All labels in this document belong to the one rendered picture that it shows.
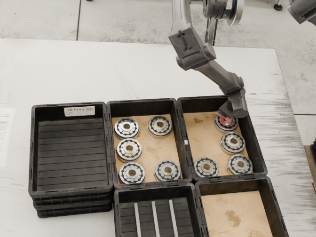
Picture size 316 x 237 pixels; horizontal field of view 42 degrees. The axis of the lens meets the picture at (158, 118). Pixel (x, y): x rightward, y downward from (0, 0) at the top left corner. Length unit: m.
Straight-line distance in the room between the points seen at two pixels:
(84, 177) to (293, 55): 2.33
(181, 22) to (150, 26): 2.18
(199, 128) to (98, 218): 0.57
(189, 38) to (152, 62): 0.97
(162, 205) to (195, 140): 0.34
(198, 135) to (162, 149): 0.18
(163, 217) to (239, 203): 0.31
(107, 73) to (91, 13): 1.45
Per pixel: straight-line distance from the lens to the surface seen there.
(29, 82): 2.12
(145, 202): 1.61
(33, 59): 2.22
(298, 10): 1.29
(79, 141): 1.73
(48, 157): 1.71
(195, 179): 1.56
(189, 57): 1.26
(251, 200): 1.70
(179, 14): 1.29
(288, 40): 3.64
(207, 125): 1.82
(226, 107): 1.73
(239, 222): 1.64
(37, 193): 1.53
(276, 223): 1.62
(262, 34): 3.61
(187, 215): 1.61
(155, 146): 1.73
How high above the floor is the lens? 2.30
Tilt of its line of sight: 54 degrees down
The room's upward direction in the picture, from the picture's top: 10 degrees clockwise
